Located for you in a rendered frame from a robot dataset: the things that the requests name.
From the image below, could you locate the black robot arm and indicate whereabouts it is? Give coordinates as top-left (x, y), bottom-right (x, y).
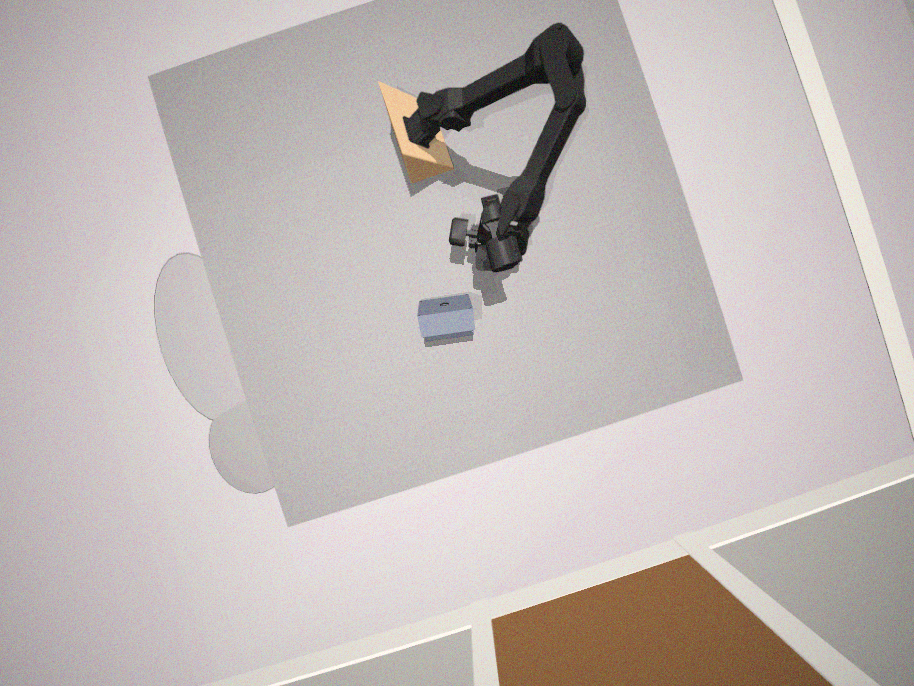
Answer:
top-left (403, 23), bottom-right (586, 272)

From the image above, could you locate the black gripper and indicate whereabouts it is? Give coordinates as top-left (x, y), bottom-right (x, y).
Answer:
top-left (449, 217), bottom-right (529, 256)

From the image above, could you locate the grey sloped panel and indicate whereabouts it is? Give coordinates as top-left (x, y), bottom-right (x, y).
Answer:
top-left (417, 294), bottom-right (475, 342)

